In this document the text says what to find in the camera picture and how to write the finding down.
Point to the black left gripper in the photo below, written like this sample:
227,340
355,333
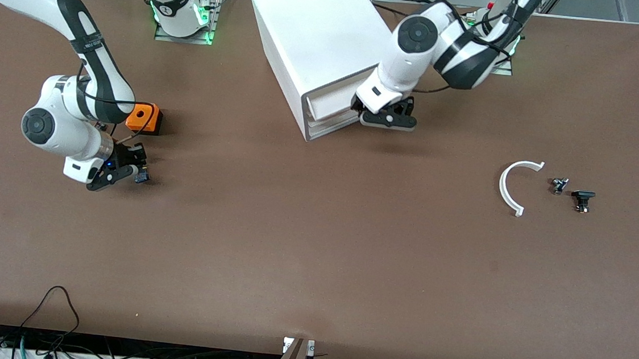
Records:
406,105

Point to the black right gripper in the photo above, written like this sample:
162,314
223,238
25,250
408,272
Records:
125,157

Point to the orange push button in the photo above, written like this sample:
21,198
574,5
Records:
142,176

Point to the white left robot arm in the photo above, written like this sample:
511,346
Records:
415,44

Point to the orange box with hole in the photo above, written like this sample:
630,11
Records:
147,117

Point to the white curved plastic arc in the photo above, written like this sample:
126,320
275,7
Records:
504,188

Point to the small black metal part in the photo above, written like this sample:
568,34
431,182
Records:
558,185

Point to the black clamp part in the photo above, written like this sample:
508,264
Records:
582,198

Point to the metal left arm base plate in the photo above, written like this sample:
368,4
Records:
502,70

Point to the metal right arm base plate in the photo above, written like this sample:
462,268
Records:
213,20

